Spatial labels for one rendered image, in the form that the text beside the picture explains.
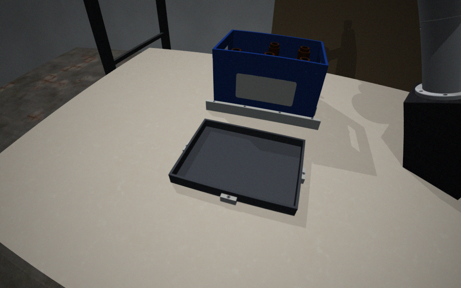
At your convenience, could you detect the dark blue crate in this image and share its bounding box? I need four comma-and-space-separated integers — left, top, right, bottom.
212, 30, 326, 118

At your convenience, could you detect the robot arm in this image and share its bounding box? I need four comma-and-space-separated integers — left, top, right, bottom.
415, 0, 461, 101

